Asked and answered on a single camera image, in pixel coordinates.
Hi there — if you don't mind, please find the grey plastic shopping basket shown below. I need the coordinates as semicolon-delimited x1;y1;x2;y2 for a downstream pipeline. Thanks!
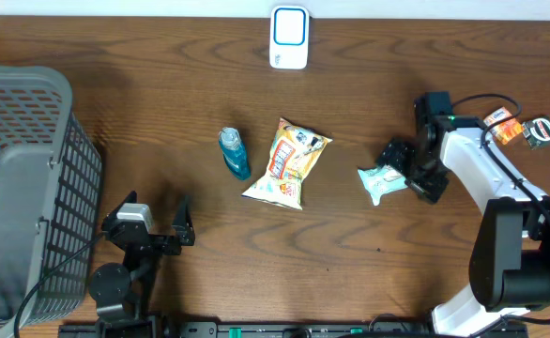
0;66;103;337

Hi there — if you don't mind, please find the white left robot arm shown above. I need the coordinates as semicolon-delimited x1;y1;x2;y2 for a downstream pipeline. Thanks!
88;191;195;337

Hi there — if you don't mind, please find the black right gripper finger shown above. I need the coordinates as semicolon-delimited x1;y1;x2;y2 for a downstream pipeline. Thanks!
375;137;415;177
405;176;449;204

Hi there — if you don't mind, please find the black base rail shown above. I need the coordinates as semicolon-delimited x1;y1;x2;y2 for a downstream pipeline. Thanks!
58;320;529;338

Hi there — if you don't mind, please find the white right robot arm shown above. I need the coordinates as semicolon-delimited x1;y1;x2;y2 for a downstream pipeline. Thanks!
376;91;550;337

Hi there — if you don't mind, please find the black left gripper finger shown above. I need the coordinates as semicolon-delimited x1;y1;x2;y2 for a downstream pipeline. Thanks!
172;195;195;246
101;191;137;233

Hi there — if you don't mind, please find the green round-logo packet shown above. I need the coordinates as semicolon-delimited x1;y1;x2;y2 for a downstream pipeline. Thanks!
522;115;550;149

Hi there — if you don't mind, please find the white flushable wipes pack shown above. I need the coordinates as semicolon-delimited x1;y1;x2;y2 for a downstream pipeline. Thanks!
358;165;407;207

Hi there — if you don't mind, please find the orange tissue pack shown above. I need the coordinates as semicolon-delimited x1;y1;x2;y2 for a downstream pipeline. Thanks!
483;107;524;145

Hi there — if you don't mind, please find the blue water bottle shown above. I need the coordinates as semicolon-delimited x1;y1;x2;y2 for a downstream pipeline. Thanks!
219;127;251;180

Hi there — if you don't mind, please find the orange snack chip bag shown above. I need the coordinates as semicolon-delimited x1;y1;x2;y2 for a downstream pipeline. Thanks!
241;117;333;210

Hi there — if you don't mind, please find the white barcode scanner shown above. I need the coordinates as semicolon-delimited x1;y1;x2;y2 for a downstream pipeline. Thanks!
269;5;310;70

